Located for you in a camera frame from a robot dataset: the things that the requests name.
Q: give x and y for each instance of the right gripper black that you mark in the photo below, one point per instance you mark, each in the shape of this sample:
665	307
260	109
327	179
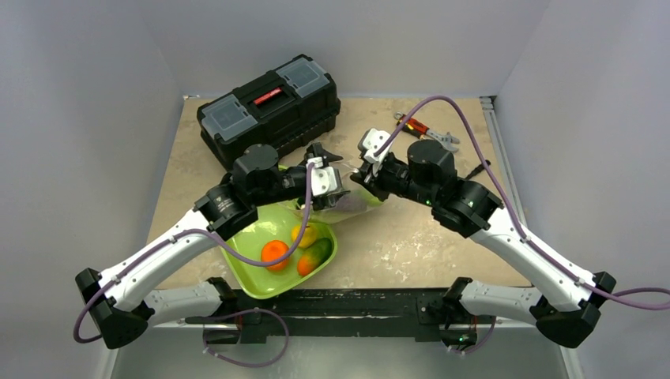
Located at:
374	178

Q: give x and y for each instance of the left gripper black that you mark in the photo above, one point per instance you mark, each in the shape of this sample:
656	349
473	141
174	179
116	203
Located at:
326	199

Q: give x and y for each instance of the clear zip top bag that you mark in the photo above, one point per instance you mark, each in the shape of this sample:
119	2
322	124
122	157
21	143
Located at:
358	202

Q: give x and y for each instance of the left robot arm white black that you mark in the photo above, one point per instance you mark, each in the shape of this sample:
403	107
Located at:
123	301

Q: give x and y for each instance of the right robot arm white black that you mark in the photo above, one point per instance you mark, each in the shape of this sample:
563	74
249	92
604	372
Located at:
560	301

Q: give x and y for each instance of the toy yellow lemon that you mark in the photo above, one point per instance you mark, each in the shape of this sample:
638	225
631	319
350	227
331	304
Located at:
310	235

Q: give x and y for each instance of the black hammer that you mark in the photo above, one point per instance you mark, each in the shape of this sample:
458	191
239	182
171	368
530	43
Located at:
478	170

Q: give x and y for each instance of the green plastic tray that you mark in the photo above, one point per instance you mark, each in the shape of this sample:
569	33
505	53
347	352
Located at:
275	222

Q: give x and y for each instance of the toy mango orange green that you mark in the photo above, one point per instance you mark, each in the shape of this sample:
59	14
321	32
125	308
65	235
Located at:
314	256

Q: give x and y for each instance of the toy orange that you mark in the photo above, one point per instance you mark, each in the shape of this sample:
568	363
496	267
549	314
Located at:
272	251

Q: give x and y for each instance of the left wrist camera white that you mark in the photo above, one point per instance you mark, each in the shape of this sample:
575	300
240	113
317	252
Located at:
325	179

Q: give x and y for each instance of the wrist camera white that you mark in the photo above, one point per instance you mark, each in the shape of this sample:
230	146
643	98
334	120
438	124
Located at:
325	179
374	147

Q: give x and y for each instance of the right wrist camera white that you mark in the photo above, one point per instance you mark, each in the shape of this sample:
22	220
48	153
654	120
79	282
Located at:
374	147

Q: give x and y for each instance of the black toolbox red handle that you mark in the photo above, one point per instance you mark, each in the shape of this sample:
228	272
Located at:
286	108

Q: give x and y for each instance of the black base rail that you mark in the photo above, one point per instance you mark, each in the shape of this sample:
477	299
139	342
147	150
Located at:
423	314

